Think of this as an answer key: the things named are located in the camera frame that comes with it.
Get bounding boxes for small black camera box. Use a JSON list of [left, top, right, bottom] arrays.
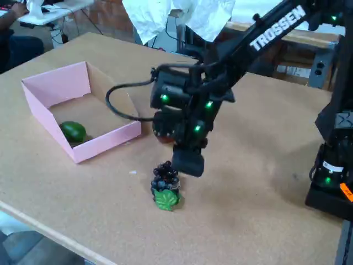
[[153, 110, 180, 143]]

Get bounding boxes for black cable at arm base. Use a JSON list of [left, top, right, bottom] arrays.
[[308, 165, 321, 182]]

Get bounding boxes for person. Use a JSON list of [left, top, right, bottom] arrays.
[[0, 1, 45, 75]]

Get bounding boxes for red toy pomegranate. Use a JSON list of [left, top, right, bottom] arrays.
[[157, 134, 175, 145]]

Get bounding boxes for looped black camera cable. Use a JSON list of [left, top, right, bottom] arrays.
[[105, 79, 156, 122]]

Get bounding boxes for white crumpled bag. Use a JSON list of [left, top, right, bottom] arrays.
[[26, 0, 45, 19]]

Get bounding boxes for black toy grapes with leaf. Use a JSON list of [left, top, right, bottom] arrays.
[[150, 160, 183, 212]]

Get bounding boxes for pink cardboard box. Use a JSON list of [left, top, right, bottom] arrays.
[[21, 61, 143, 164]]

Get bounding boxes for white crumpled sheet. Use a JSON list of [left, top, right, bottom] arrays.
[[121, 0, 237, 45]]

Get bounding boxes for white background table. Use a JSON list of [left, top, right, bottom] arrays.
[[17, 0, 94, 27]]

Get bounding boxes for round green toy fruit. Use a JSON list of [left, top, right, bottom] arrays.
[[59, 120, 87, 144]]

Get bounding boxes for cardboard box with white label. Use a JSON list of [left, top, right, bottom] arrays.
[[275, 65, 312, 81]]

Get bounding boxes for thin black hanging cable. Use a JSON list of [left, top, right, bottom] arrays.
[[81, 8, 105, 36]]

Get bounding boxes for wooden workbench with metal leg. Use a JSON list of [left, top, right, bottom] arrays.
[[226, 20, 345, 92]]

